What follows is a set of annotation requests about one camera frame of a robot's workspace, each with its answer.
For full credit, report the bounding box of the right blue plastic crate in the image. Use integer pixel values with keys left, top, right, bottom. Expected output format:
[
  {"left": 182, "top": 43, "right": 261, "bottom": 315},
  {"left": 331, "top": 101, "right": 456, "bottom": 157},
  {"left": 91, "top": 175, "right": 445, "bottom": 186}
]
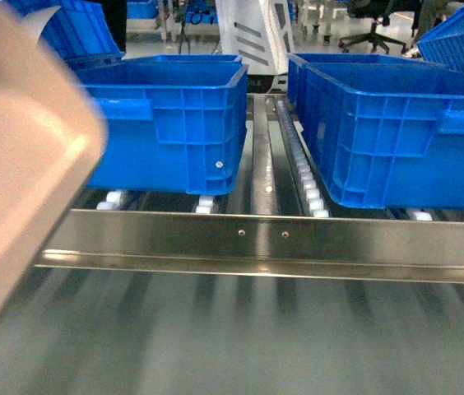
[{"left": 289, "top": 53, "right": 464, "bottom": 210}]

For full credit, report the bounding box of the white machine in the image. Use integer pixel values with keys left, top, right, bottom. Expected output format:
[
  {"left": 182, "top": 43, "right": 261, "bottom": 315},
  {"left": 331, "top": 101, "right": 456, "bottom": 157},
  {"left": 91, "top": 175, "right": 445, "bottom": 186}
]
[{"left": 215, "top": 0, "right": 295, "bottom": 94}]

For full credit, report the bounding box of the beige plastic dustpan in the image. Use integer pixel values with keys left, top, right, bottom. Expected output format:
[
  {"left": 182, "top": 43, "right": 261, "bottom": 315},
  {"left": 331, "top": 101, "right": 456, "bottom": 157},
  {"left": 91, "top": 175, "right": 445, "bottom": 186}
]
[{"left": 0, "top": 5, "right": 107, "bottom": 313}]

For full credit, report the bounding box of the black office chair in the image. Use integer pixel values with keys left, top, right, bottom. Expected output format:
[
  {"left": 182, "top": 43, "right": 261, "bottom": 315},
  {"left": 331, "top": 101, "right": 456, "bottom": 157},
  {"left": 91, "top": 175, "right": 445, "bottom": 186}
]
[{"left": 338, "top": 0, "right": 422, "bottom": 54}]

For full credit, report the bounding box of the blue plastic crate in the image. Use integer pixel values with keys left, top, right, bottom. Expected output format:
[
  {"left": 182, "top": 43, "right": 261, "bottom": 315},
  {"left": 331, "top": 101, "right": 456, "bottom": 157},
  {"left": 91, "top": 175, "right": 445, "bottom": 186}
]
[
  {"left": 289, "top": 53, "right": 464, "bottom": 210},
  {"left": 75, "top": 55, "right": 248, "bottom": 196}
]

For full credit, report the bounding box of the left blue plastic crate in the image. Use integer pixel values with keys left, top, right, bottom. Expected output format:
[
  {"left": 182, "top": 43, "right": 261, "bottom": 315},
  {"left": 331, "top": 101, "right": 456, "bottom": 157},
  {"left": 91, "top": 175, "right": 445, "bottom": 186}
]
[{"left": 75, "top": 55, "right": 248, "bottom": 196}]

